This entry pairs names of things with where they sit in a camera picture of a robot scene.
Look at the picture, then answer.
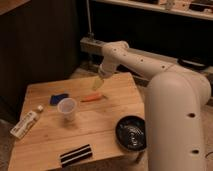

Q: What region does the black white striped block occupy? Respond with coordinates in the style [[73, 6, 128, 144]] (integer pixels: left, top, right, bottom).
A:
[[60, 144, 93, 167]]

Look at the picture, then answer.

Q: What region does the clear plastic cup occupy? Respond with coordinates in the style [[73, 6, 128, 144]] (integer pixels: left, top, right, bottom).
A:
[[57, 98, 77, 121]]

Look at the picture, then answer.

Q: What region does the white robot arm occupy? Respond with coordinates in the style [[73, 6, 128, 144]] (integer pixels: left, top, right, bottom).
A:
[[99, 41, 211, 171]]

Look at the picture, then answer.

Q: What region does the wooden table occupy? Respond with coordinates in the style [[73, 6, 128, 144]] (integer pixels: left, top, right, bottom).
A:
[[8, 73, 144, 171]]

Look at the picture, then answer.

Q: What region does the black bowl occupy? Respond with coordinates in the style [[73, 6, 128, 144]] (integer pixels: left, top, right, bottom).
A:
[[115, 115, 147, 152]]

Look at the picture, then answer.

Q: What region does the blue crumpled cloth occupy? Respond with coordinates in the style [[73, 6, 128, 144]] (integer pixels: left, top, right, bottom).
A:
[[50, 93, 69, 106]]

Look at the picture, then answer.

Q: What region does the metal pole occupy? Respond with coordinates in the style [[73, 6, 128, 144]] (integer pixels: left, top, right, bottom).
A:
[[86, 0, 94, 40]]

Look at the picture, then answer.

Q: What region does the wooden shelf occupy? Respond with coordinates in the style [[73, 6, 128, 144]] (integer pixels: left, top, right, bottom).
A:
[[93, 0, 213, 21]]

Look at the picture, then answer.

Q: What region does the long grey case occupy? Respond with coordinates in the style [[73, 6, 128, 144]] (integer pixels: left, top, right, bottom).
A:
[[79, 36, 213, 84]]

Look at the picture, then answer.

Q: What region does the white tube bottle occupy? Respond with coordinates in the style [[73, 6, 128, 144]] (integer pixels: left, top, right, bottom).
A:
[[10, 105, 44, 139]]

